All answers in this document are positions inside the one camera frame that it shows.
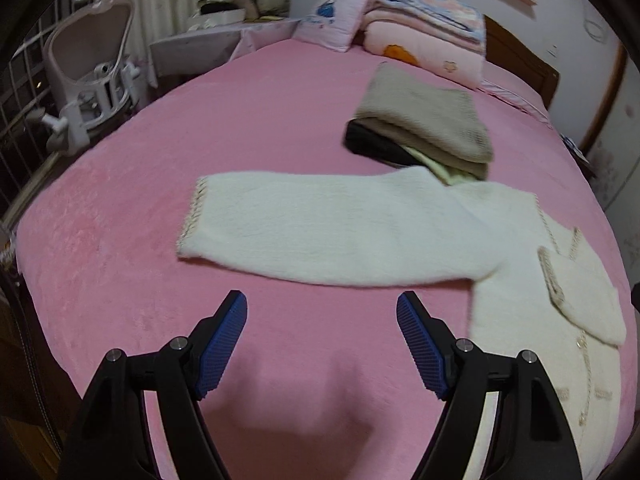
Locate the white baby chair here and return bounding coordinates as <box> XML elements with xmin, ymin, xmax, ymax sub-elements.
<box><xmin>42</xmin><ymin>0</ymin><xmax>146</xmax><ymax>153</ymax></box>

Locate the beige knit sweater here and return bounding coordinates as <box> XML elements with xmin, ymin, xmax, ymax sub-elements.
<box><xmin>354</xmin><ymin>62</ymin><xmax>495</xmax><ymax>180</ymax></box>

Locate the pink bed with blanket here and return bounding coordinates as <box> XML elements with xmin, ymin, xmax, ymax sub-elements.
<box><xmin>15</xmin><ymin>40</ymin><xmax>636</xmax><ymax>480</ymax></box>

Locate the cloth covered side table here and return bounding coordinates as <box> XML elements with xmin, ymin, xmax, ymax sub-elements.
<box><xmin>150</xmin><ymin>17</ymin><xmax>301</xmax><ymax>86</ymax></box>

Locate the dark bag on side table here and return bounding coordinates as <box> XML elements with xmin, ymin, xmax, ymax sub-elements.
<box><xmin>192</xmin><ymin>0</ymin><xmax>251</xmax><ymax>28</ymax></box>

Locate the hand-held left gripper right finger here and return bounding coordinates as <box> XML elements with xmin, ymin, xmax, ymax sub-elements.
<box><xmin>396</xmin><ymin>291</ymin><xmax>583</xmax><ymax>480</ymax></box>

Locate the black folded garment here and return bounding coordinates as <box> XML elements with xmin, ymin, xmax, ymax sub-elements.
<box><xmin>344</xmin><ymin>119</ymin><xmax>426</xmax><ymax>168</ymax></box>

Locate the white metal grid rack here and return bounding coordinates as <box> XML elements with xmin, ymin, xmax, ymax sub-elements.
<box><xmin>0</xmin><ymin>0</ymin><xmax>71</xmax><ymax>221</ymax></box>

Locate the floral folded quilt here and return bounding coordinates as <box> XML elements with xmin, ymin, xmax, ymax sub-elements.
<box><xmin>370</xmin><ymin>0</ymin><xmax>487</xmax><ymax>43</ymax></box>

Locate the plain pink pillow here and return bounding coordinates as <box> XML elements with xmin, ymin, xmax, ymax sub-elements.
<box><xmin>475</xmin><ymin>67</ymin><xmax>553</xmax><ymax>128</ymax></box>

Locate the wooden headboard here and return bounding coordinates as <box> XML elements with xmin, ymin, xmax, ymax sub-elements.
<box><xmin>482</xmin><ymin>14</ymin><xmax>560</xmax><ymax>111</ymax></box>

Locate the white fuzzy cardigan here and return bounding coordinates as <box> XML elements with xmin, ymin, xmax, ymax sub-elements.
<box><xmin>176</xmin><ymin>165</ymin><xmax>628</xmax><ymax>480</ymax></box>

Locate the pink cartoon folded quilt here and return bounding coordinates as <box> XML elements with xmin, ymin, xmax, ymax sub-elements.
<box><xmin>361</xmin><ymin>7</ymin><xmax>486</xmax><ymax>91</ymax></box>

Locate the light green folded garment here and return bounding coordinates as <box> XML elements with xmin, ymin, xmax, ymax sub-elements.
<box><xmin>407</xmin><ymin>147</ymin><xmax>481</xmax><ymax>187</ymax></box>

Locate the dark wooden nightstand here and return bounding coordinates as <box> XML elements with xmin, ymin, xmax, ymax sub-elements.
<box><xmin>560</xmin><ymin>132</ymin><xmax>596</xmax><ymax>178</ymax></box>

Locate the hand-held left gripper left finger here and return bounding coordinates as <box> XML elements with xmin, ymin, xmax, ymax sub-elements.
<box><xmin>59</xmin><ymin>290</ymin><xmax>249</xmax><ymax>480</ymax></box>

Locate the floral sliding wardrobe door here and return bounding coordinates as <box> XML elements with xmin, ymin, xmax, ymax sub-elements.
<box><xmin>575</xmin><ymin>40</ymin><xmax>640</xmax><ymax>311</ymax></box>

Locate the pink pillow with blue print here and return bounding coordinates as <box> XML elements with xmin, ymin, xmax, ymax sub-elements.
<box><xmin>292</xmin><ymin>0</ymin><xmax>373</xmax><ymax>53</ymax></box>

